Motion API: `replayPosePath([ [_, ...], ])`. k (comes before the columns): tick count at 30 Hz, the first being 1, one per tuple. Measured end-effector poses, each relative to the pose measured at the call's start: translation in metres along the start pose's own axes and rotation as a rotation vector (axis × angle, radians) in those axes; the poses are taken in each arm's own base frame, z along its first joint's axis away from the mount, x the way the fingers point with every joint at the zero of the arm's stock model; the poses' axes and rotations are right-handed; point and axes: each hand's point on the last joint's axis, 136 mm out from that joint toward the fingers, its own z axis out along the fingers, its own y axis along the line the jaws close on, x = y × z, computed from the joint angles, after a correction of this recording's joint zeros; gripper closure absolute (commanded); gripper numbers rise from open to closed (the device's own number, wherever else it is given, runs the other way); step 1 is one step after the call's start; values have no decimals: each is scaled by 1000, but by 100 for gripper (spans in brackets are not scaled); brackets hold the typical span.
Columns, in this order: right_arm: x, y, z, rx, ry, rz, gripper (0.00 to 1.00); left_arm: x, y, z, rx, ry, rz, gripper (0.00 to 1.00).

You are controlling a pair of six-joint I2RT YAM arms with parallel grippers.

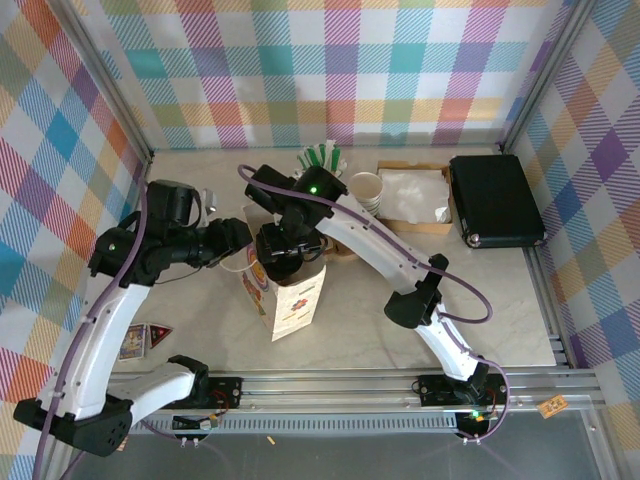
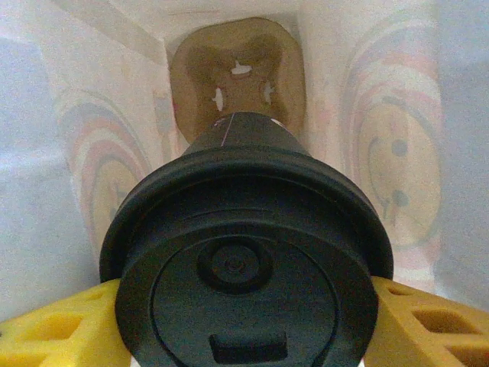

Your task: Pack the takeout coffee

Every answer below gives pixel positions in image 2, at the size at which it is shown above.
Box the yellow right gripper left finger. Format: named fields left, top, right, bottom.
left=0, top=278, right=133, bottom=367

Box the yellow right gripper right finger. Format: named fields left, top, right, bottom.
left=364, top=277, right=489, bottom=367

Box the black plastic cup lid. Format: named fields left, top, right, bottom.
left=99, top=148, right=394, bottom=367

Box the white smiley print paper bag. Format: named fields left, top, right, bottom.
left=0, top=0, right=489, bottom=367

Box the black paper coffee cup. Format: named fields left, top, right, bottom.
left=179, top=111, right=310, bottom=158

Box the brown cardboard cup carrier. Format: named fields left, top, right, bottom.
left=170, top=17, right=309, bottom=150

